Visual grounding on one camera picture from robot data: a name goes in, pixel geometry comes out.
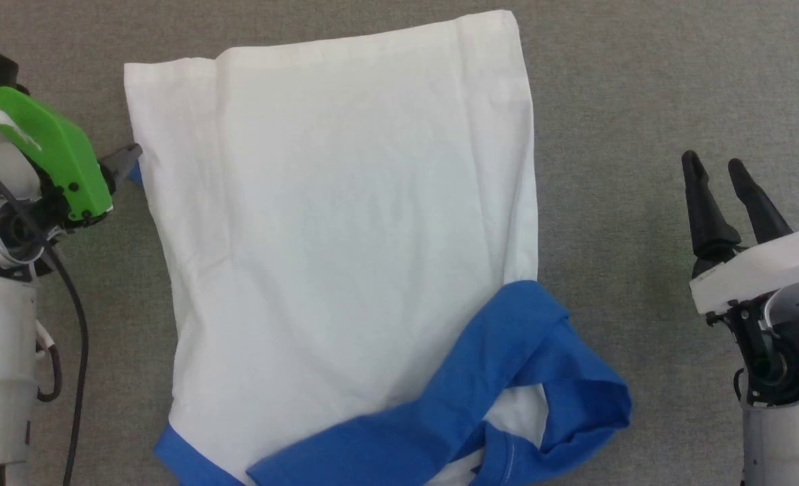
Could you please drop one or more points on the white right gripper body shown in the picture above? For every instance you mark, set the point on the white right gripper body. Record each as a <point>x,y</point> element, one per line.
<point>764,270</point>

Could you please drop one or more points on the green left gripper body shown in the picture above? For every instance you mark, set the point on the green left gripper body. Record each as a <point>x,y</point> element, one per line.
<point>62,155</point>

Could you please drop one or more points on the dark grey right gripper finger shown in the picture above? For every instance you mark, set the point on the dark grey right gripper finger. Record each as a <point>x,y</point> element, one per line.
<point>757,209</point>
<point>706,216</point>

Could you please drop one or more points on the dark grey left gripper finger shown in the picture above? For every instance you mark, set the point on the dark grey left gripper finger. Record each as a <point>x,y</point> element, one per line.
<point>121,156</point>
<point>121,175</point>

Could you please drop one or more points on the white T-shirt with blue sleeves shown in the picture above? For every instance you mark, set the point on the white T-shirt with blue sleeves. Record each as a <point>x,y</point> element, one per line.
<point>339,202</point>

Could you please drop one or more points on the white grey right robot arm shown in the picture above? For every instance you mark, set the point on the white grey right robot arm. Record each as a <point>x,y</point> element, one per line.
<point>784,432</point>

